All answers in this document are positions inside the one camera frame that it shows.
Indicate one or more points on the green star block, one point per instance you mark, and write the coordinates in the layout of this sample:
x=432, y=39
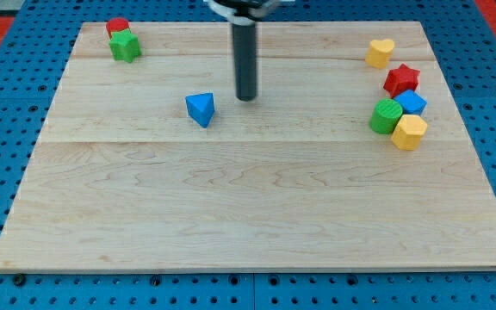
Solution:
x=124, y=45

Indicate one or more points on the blue triangle block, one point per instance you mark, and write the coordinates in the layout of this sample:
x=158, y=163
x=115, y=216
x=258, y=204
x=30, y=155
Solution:
x=201, y=108

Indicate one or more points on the yellow hexagon block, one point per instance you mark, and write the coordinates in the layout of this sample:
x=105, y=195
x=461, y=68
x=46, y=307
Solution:
x=408, y=132

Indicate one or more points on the yellow heart block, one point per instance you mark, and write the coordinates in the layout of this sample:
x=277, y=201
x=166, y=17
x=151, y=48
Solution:
x=379, y=53

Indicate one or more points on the red circle block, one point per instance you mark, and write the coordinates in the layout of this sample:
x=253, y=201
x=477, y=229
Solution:
x=116, y=24

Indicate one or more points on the green cylinder block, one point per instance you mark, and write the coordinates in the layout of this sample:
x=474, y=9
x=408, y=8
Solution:
x=385, y=116

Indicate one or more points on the light wooden board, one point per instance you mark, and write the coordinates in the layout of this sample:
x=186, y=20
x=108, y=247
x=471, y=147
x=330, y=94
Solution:
x=123, y=181

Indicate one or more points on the blue cube block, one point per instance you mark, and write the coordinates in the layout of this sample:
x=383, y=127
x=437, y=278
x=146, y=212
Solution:
x=411, y=102

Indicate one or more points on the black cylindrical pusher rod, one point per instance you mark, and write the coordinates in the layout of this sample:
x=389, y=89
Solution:
x=244, y=50

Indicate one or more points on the red star block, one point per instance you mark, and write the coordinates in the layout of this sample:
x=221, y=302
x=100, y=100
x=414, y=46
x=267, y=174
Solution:
x=401, y=79

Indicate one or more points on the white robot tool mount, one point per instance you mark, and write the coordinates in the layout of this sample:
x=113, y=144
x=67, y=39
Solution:
x=245, y=12

